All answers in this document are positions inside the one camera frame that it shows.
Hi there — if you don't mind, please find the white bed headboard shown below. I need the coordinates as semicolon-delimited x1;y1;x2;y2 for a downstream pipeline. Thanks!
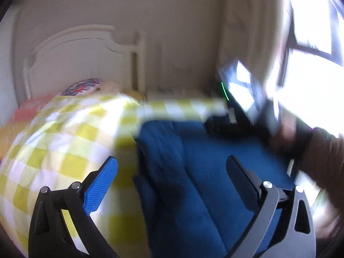
23;24;147;100

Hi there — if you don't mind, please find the window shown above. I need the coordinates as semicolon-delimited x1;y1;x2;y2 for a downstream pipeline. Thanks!
269;0;344;140

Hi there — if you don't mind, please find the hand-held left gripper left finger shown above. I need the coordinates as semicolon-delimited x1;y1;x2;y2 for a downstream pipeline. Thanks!
28;156;120;258

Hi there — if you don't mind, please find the person's right hand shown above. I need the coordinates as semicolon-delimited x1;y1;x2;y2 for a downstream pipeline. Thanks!
269;125;299;162

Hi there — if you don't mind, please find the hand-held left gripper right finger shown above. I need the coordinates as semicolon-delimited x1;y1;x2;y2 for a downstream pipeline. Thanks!
226;154;316;258

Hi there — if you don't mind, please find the yellow pillow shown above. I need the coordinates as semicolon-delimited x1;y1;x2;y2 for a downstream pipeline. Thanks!
124;89;147;101

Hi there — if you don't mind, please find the beige curtain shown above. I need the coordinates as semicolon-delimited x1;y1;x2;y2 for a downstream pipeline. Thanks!
219;0;289;94

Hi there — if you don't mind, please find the yellow white checked blanket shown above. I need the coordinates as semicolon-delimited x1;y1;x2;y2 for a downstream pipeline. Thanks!
0;93;237;258

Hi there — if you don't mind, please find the blue padded jacket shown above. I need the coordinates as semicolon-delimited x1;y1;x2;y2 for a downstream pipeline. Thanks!
133;120;296;258

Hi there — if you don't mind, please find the orange pink pillow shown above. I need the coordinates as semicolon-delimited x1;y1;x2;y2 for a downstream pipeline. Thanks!
0;95;58;159

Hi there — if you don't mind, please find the patterned pillow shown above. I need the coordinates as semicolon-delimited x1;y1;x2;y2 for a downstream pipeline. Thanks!
60;78;104;96

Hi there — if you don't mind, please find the person's right forearm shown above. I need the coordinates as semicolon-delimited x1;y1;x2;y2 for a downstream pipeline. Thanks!
294;121;344;202

